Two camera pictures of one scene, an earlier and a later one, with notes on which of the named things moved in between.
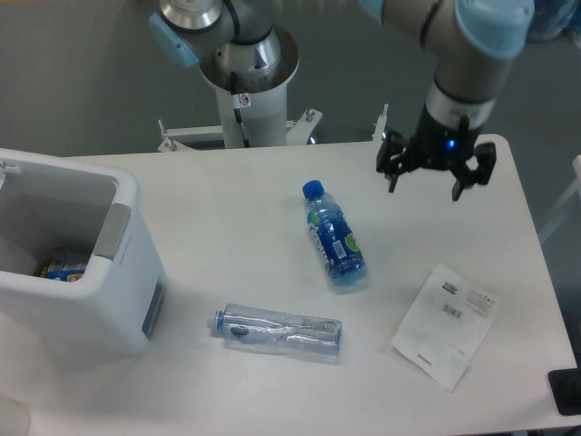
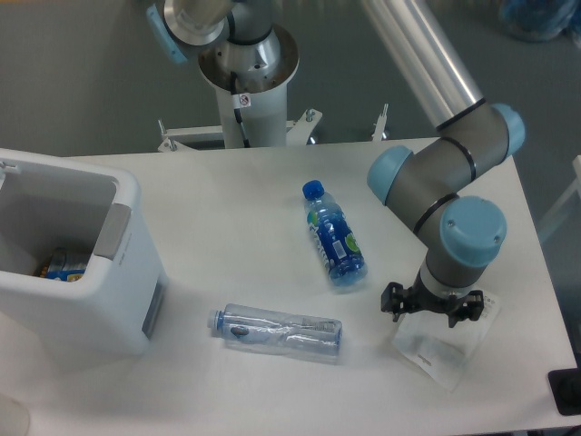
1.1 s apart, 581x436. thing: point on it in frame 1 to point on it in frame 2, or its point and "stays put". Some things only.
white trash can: [50, 203] stays put
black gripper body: [440, 149] to [419, 297]
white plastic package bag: [444, 325] stays put
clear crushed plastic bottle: [280, 330] stays put
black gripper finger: [395, 158] to [393, 300]
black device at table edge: [566, 388] stays put
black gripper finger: [487, 158] to [471, 309]
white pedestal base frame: [297, 132] stays put
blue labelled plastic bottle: [334, 236] stays put
